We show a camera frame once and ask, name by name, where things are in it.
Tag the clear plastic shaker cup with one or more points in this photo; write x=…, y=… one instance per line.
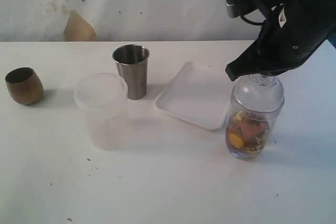
x=270, y=117

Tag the clear dome shaker lid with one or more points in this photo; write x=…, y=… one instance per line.
x=259, y=93

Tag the stainless steel cup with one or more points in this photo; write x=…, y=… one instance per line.
x=132, y=65

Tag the white rectangular tray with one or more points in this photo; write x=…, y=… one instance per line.
x=199, y=94

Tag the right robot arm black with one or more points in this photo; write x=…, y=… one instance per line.
x=290, y=32

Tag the translucent plastic container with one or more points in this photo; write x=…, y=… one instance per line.
x=102, y=97

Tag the brown wooden cup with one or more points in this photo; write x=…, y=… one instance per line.
x=24, y=86

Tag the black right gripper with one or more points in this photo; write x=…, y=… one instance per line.
x=291, y=33

